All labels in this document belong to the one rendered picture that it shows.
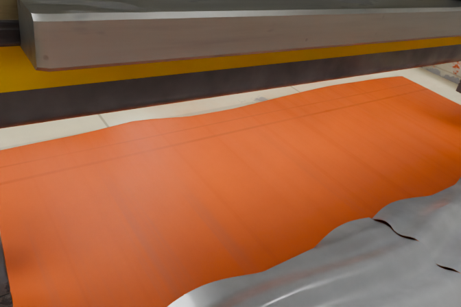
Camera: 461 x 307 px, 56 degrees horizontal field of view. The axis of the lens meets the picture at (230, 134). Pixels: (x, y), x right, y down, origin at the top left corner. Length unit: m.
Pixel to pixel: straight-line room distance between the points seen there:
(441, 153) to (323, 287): 0.18
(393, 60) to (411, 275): 0.10
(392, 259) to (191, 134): 0.14
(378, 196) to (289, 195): 0.05
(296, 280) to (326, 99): 0.21
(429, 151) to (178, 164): 0.18
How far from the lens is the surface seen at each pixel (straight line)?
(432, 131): 0.37
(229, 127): 0.29
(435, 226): 0.25
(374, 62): 0.18
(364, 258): 0.21
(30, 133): 0.28
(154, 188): 0.23
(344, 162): 0.29
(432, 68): 0.50
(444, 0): 0.17
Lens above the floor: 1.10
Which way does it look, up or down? 30 degrees down
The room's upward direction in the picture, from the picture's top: 9 degrees clockwise
